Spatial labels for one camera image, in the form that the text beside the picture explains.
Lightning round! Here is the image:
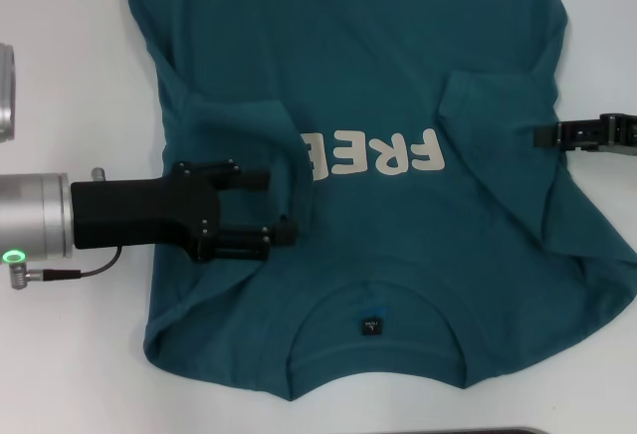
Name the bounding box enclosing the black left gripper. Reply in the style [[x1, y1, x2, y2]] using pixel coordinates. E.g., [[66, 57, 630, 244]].
[[69, 157, 300, 265]]

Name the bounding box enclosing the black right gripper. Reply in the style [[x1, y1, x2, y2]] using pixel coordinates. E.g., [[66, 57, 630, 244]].
[[532, 112, 637, 157]]

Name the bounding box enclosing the teal blue printed t-shirt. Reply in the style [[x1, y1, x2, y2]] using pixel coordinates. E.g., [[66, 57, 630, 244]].
[[121, 0, 637, 389]]

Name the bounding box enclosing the left arm black plug cable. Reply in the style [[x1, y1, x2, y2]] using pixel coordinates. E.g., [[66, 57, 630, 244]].
[[9, 247, 124, 292]]

